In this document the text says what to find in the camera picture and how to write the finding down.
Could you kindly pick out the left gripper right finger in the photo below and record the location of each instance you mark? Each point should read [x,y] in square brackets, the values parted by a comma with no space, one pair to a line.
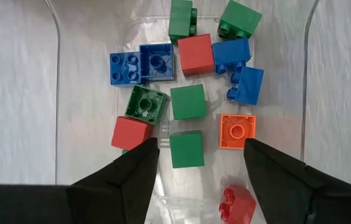
[287,193]

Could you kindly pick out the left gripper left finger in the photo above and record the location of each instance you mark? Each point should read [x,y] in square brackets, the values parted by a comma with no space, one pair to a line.
[125,193]

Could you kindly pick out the small green block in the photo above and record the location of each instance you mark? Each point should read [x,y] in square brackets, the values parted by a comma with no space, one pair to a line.
[239,20]
[188,102]
[187,149]
[180,20]
[146,104]
[124,152]

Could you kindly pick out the small red block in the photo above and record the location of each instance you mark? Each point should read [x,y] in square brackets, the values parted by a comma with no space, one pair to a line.
[239,207]
[195,53]
[130,132]

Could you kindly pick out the small orange block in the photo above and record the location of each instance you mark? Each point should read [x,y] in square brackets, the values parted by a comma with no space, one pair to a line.
[237,131]

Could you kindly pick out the small blue block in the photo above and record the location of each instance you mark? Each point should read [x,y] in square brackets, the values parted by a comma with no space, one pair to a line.
[248,85]
[125,68]
[231,53]
[157,61]

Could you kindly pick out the clear plastic bin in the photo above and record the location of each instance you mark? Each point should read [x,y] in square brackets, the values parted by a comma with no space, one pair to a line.
[94,46]

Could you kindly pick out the white table sheet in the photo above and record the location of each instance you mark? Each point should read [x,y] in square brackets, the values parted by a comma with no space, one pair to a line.
[13,93]

